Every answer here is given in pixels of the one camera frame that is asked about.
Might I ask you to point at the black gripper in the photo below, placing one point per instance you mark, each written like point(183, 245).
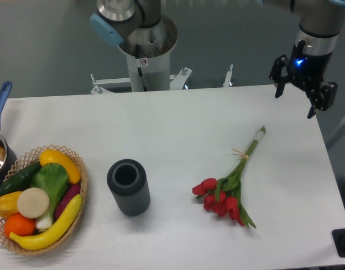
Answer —
point(305, 71)

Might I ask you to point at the red tulip bouquet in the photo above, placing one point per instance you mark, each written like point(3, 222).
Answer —
point(223, 196)

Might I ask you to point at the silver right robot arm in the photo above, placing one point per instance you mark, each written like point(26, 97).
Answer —
point(319, 28)

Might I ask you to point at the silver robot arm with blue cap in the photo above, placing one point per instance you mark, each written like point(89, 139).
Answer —
point(114, 21)

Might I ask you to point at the black device at table edge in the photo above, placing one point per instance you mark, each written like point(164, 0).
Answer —
point(339, 240)

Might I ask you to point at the dark grey ribbed vase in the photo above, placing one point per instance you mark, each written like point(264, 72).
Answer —
point(127, 181)

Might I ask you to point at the purple eggplant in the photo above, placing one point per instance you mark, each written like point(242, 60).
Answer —
point(72, 191)

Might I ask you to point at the green leafy bok choy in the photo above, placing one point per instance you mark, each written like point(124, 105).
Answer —
point(53, 179)

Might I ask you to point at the beige round disc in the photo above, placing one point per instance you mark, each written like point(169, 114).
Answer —
point(33, 203)

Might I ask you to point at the green cucumber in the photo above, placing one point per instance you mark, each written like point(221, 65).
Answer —
point(20, 180)

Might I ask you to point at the yellow banana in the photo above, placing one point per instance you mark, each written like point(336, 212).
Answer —
point(55, 232)

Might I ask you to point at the orange fruit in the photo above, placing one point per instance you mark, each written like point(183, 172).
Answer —
point(19, 225)

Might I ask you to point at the yellow bell pepper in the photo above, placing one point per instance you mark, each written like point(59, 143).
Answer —
point(8, 204)

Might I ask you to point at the woven wicker basket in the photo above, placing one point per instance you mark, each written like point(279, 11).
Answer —
point(32, 157)

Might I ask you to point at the white metal base frame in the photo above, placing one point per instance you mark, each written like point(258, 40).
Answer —
point(179, 81)

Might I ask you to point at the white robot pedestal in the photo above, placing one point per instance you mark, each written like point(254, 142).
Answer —
point(148, 71)

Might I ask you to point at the blue handled saucepan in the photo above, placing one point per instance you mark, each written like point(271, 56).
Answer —
point(7, 156)

